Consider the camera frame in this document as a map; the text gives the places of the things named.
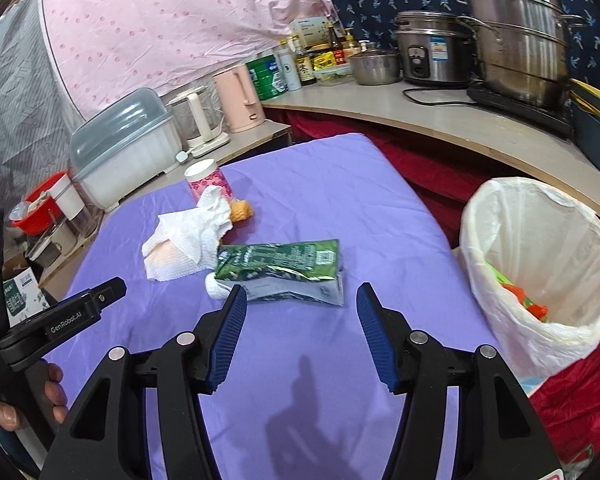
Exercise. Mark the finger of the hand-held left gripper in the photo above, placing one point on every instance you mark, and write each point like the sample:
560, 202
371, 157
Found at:
65, 322

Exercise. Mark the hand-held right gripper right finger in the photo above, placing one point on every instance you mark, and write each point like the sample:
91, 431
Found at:
375, 340

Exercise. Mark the person's left hand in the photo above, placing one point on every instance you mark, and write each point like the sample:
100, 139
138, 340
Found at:
55, 387

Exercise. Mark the white lidded jar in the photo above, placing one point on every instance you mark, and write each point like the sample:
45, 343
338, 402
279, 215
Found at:
67, 200

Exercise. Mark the red plastic basin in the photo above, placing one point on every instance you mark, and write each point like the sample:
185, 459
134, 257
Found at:
25, 225

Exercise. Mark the dark bottle white label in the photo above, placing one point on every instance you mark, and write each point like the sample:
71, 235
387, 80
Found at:
305, 67

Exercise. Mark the pink dotted sheet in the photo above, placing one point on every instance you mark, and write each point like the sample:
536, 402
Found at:
180, 25

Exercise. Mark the pink floral paper cup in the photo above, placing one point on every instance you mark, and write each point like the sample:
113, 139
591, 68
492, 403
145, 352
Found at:
205, 180

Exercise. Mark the steel rice cooker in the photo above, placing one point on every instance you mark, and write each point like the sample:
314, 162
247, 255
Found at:
430, 60

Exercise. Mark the white dish box grey lid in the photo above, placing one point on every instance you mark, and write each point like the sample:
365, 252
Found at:
125, 170

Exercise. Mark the white plug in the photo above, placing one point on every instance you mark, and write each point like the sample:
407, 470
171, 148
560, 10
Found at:
182, 156

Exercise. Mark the crushed green drink carton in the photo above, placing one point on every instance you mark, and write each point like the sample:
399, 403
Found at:
280, 260

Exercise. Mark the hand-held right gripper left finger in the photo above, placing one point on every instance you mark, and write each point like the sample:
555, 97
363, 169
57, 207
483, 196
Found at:
227, 335

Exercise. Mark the white flask bottle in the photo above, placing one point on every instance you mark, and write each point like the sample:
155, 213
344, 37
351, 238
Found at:
288, 72

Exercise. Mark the red cloth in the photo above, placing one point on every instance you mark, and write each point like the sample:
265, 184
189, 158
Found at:
570, 400

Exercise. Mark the orange foam fruit net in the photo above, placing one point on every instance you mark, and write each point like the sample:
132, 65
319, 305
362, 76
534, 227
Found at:
241, 211

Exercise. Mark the white green carton box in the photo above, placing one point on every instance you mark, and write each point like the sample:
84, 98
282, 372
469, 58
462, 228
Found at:
310, 32

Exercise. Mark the dark sauce bottle red label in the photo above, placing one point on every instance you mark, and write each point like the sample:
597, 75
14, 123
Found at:
336, 47

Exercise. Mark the light blue bin white liner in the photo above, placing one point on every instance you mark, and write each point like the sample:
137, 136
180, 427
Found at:
505, 230

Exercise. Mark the green tin can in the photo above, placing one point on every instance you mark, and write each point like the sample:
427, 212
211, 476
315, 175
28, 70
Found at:
262, 80

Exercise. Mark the cardboard box green print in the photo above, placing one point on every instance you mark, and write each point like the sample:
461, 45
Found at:
25, 295

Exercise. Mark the stainless steel steamer pot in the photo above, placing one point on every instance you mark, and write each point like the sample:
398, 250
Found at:
520, 50

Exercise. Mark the white glass kettle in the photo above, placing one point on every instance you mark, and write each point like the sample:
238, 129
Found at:
197, 110

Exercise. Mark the beige counter board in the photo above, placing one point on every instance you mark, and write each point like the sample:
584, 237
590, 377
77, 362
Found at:
430, 120

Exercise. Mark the yellow-capped sauce bottle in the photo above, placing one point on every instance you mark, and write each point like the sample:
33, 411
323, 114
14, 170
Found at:
351, 47

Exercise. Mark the pink electric kettle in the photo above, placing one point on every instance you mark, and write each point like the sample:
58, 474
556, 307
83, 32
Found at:
237, 100

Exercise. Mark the black induction cooktop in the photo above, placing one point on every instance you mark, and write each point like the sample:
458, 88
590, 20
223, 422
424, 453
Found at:
520, 112

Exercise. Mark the clear food container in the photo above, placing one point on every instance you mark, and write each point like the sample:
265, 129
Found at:
335, 74

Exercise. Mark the small lidded steel pot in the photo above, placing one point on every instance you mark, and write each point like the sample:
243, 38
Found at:
375, 67

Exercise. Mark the purple blanket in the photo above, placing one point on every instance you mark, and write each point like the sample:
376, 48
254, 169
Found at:
305, 200

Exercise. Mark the grey striped cloth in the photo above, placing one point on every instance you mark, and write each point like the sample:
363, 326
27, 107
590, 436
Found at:
20, 110

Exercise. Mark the white paper towel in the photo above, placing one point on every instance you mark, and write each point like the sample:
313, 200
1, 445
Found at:
180, 245

